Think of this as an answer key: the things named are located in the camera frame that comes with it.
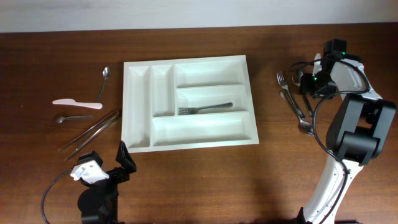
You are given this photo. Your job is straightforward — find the small steel teaspoon upper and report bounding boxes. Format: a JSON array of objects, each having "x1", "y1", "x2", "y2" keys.
[{"x1": 96, "y1": 67, "x2": 111, "y2": 102}]

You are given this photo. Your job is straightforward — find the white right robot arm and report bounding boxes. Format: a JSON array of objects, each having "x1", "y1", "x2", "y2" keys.
[{"x1": 294, "y1": 39, "x2": 396, "y2": 223}]

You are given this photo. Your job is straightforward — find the large steel spoon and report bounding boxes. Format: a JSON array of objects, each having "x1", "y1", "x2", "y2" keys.
[
  {"x1": 280, "y1": 90, "x2": 313, "y2": 136},
  {"x1": 292, "y1": 69, "x2": 313, "y2": 118}
]

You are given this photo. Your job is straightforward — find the white plastic cutlery tray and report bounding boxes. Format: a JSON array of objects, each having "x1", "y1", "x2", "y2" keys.
[{"x1": 121, "y1": 55, "x2": 259, "y2": 153}]

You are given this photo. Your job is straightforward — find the steel fork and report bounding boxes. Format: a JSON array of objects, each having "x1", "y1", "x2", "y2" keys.
[
  {"x1": 277, "y1": 72, "x2": 305, "y2": 118},
  {"x1": 178, "y1": 102, "x2": 233, "y2": 115}
]

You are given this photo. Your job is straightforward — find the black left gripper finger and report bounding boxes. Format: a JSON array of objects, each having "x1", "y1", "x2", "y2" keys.
[
  {"x1": 116, "y1": 141, "x2": 137, "y2": 174},
  {"x1": 77, "y1": 151, "x2": 103, "y2": 167}
]

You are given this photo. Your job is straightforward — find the long steel tongs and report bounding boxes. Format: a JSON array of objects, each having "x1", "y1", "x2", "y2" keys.
[{"x1": 58, "y1": 110, "x2": 120, "y2": 161}]

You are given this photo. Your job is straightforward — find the steel fork in tray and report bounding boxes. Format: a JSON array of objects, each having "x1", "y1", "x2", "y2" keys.
[{"x1": 178, "y1": 102, "x2": 233, "y2": 115}]

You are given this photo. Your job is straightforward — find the small steel teaspoon lower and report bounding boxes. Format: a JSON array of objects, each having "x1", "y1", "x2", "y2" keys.
[{"x1": 54, "y1": 115, "x2": 93, "y2": 124}]

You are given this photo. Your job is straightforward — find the small steel teaspoon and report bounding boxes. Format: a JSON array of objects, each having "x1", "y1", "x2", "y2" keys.
[
  {"x1": 96, "y1": 67, "x2": 111, "y2": 102},
  {"x1": 54, "y1": 115, "x2": 93, "y2": 124}
]

